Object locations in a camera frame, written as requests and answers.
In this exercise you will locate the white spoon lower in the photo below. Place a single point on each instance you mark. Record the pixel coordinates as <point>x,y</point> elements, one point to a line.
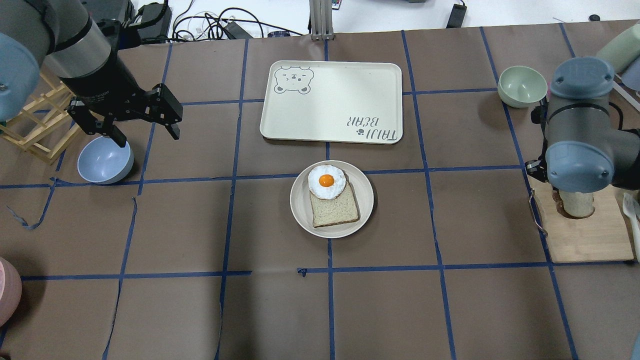
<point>631,209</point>

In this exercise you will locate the cream round plate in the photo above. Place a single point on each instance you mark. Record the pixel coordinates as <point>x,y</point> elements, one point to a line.
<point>300,206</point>

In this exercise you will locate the black computer box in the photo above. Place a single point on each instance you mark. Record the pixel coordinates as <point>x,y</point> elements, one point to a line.
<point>126,35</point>

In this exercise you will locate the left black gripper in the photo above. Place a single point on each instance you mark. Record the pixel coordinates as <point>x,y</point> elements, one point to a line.
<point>101,97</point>

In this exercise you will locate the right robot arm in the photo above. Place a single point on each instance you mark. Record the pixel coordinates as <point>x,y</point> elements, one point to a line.
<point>581,151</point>

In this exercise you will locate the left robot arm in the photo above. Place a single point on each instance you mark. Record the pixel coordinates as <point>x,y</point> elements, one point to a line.
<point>61,35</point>

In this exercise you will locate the pink bowl with ice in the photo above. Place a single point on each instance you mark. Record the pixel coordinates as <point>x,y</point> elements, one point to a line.
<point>10,290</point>

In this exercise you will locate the bamboo cutting board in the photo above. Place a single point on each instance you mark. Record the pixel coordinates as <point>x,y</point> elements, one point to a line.
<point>602,237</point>

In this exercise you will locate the wooden mug rack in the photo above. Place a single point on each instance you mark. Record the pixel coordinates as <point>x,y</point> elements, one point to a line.
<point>43,127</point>

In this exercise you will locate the aluminium frame post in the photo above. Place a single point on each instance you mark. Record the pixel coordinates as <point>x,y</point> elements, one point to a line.
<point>321,20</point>

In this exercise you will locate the cream bear tray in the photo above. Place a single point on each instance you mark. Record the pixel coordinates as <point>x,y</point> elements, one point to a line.
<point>333,101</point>

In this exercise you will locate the green bowl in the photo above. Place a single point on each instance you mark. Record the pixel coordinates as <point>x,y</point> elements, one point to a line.
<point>521,87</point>

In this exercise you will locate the bread slice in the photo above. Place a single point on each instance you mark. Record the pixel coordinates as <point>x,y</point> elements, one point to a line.
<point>573,205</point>
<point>340,210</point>

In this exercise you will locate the green cup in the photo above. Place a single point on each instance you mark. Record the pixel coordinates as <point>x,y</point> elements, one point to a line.
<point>623,50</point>

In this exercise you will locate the fried egg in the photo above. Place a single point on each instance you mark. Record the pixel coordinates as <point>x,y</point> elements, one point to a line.
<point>326,181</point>

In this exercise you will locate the blue bowl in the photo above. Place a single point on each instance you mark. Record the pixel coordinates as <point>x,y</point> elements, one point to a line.
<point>103,162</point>

